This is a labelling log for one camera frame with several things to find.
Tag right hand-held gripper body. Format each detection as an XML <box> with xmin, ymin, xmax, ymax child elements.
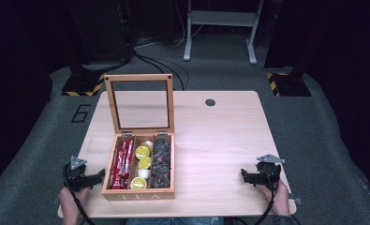
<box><xmin>251</xmin><ymin>154</ymin><xmax>286</xmax><ymax>192</ymax></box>

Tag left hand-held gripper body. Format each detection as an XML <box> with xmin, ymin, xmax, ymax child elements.
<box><xmin>62</xmin><ymin>155</ymin><xmax>95</xmax><ymax>193</ymax></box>

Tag wooden box with glass lid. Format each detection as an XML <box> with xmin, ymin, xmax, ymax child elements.
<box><xmin>101</xmin><ymin>73</ymin><xmax>176</xmax><ymax>202</ymax></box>

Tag person's left hand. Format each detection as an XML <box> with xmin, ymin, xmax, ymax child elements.
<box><xmin>57</xmin><ymin>185</ymin><xmax>92</xmax><ymax>218</ymax></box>

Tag row of red stick packets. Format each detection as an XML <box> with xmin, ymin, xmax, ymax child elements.
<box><xmin>109</xmin><ymin>139</ymin><xmax>135</xmax><ymax>190</ymax></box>

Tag yellow-lidded white capsule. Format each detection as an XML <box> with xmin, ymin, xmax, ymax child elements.
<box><xmin>134</xmin><ymin>145</ymin><xmax>152</xmax><ymax>160</ymax></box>
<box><xmin>138</xmin><ymin>157</ymin><xmax>153</xmax><ymax>171</ymax></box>
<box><xmin>129</xmin><ymin>176</ymin><xmax>148</xmax><ymax>190</ymax></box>

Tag pile of dark capsules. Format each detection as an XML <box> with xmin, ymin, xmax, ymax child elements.
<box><xmin>149</xmin><ymin>136</ymin><xmax>172</xmax><ymax>189</ymax></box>

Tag person's blue jeans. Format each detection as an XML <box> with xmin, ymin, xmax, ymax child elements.
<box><xmin>125</xmin><ymin>217</ymin><xmax>226</xmax><ymax>225</ymax></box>

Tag black equipment column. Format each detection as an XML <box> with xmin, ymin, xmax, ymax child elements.
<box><xmin>64</xmin><ymin>0</ymin><xmax>134</xmax><ymax>74</ymax></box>

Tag white metal stand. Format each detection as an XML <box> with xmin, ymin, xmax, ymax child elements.
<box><xmin>183</xmin><ymin>0</ymin><xmax>265</xmax><ymax>66</ymax></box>

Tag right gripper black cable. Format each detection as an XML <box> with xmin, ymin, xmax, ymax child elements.
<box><xmin>253</xmin><ymin>170</ymin><xmax>280</xmax><ymax>225</ymax></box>

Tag grey metal bracket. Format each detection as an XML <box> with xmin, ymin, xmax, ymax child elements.
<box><xmin>288</xmin><ymin>192</ymin><xmax>303</xmax><ymax>206</ymax></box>

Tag black-yellow striped base plate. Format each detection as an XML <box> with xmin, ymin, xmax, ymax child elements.
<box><xmin>265</xmin><ymin>71</ymin><xmax>312</xmax><ymax>98</ymax></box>
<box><xmin>61</xmin><ymin>72</ymin><xmax>108</xmax><ymax>98</ymax></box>

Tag black floor cable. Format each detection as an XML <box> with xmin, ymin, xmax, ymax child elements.
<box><xmin>132</xmin><ymin>50</ymin><xmax>190</xmax><ymax>92</ymax></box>

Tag white floor cable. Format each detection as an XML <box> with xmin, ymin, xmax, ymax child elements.
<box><xmin>135</xmin><ymin>0</ymin><xmax>212</xmax><ymax>50</ymax></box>

